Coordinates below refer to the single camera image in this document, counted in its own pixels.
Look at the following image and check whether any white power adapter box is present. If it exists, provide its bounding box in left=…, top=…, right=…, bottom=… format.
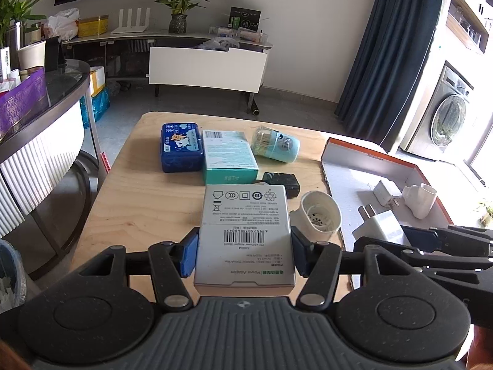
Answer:
left=195, top=183, right=296, bottom=288

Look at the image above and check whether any light blue toothpick jar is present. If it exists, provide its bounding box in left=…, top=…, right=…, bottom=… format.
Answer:
left=251, top=127, right=301, bottom=164

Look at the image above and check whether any white power adapter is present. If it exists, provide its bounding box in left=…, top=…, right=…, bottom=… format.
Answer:
left=373, top=179, right=402, bottom=207
left=352, top=205, right=411, bottom=246

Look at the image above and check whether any white ceramic mug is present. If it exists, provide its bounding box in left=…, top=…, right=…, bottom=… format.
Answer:
left=402, top=183, right=438, bottom=220

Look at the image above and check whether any wooden coffee table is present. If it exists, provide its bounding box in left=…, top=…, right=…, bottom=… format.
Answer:
left=68, top=111, right=388, bottom=305

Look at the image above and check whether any orange white cardboard tray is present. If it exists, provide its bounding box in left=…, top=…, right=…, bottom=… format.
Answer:
left=320, top=137, right=455, bottom=290

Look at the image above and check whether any small black device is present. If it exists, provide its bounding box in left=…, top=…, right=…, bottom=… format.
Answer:
left=262, top=172, right=301, bottom=199

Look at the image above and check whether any silver washing machine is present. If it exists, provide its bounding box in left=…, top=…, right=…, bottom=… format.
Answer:
left=400, top=62, right=474, bottom=161

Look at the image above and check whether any dark blue printed box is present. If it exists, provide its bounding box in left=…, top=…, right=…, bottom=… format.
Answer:
left=160, top=122, right=204, bottom=173

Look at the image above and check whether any teal white product box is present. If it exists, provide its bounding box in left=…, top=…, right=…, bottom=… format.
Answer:
left=202, top=129, right=258, bottom=185

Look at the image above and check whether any round grey side table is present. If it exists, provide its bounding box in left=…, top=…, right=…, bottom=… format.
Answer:
left=1, top=59, right=104, bottom=280

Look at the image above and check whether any black rolled mat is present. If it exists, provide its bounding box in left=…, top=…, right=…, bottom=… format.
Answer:
left=249, top=99, right=260, bottom=116

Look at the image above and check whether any blue plastic bag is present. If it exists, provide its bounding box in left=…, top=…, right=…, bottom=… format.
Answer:
left=79, top=86, right=110, bottom=129

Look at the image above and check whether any dark blue curtain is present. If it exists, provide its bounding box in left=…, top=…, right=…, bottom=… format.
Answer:
left=335, top=0, right=443, bottom=149

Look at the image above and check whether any white yellow cardboard box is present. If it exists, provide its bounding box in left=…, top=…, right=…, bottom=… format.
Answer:
left=89, top=66, right=106, bottom=97

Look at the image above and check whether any white TV cabinet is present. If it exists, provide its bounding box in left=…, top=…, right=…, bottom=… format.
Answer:
left=63, top=28, right=272, bottom=114

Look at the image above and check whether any purple storage basket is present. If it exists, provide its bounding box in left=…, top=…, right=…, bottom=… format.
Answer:
left=1, top=67, right=48, bottom=139

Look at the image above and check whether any grey cloth on cabinet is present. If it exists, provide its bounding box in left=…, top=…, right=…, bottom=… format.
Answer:
left=197, top=37, right=241, bottom=52

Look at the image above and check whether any white router with antennas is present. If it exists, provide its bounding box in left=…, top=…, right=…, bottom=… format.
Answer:
left=110, top=7, right=151, bottom=35

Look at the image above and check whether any white paper cup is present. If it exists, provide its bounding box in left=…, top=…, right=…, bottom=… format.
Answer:
left=18, top=40, right=46, bottom=70

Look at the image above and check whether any yellow box on cabinet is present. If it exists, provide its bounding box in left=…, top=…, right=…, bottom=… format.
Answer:
left=78, top=15, right=109, bottom=38

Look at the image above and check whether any dark framed picture box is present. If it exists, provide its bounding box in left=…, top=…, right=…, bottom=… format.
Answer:
left=228, top=7, right=262, bottom=32

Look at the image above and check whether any white plastic bag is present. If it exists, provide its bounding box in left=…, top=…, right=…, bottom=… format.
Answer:
left=43, top=8, right=80, bottom=41

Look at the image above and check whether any green plant on side table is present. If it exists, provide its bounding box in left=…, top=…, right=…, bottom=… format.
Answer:
left=1, top=0, right=46, bottom=48

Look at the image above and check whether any wooden wall shelf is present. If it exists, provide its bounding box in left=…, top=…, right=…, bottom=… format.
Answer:
left=446, top=0, right=489, bottom=54

